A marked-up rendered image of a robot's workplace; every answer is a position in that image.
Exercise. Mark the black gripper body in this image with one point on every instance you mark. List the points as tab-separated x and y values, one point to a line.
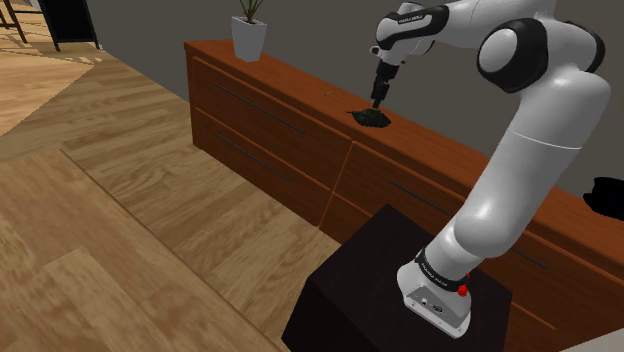
384	78

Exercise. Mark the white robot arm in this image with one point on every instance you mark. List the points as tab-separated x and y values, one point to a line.
526	161

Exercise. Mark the small black toy tank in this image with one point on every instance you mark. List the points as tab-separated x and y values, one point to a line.
372	117

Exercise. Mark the brown wooden chest of drawers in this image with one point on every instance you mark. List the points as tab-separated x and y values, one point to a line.
273	97

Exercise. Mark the plant in white pot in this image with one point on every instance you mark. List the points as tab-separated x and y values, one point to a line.
248	36

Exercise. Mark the dark robot stand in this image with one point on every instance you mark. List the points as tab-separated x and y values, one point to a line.
370	287

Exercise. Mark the black rounded object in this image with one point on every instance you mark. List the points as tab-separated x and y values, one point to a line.
606	195

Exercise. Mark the dark wooden table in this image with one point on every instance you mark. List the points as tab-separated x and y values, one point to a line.
68	19

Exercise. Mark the dark wooden chair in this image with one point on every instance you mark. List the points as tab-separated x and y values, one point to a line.
12	19

